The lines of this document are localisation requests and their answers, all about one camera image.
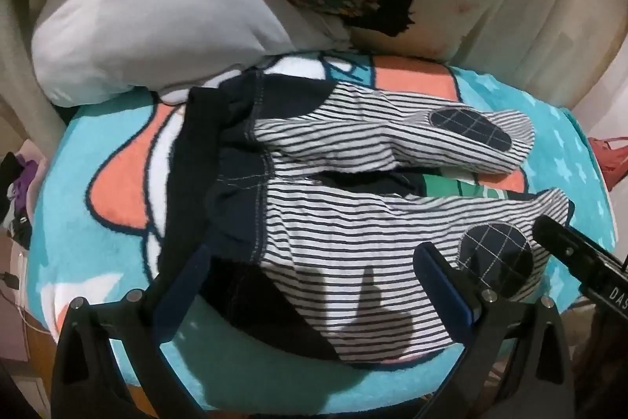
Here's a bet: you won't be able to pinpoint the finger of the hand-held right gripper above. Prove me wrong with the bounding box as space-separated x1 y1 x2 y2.
533 213 597 273

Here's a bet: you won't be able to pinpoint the red cloth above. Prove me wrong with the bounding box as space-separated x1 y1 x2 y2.
589 135 628 192

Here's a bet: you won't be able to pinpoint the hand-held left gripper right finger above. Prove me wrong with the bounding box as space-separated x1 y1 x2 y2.
413 241 576 419

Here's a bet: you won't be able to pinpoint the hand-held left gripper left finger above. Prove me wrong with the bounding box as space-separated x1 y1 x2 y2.
51 245 213 419

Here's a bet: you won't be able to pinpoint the white cable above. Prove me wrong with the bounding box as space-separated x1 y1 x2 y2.
0 271 37 338

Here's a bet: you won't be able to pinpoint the teal cartoon printed blanket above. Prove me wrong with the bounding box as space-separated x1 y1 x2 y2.
28 48 620 411

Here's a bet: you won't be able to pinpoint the striped pants with navy patches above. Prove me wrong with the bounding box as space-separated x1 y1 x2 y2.
164 70 573 369

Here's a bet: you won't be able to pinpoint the white plush pillow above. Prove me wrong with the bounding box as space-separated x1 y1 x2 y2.
32 0 355 108

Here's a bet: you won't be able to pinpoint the pile of clothes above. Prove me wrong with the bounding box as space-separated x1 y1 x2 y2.
0 143 49 249

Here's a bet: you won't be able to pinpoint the beige sofa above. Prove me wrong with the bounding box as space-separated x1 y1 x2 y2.
0 0 628 150

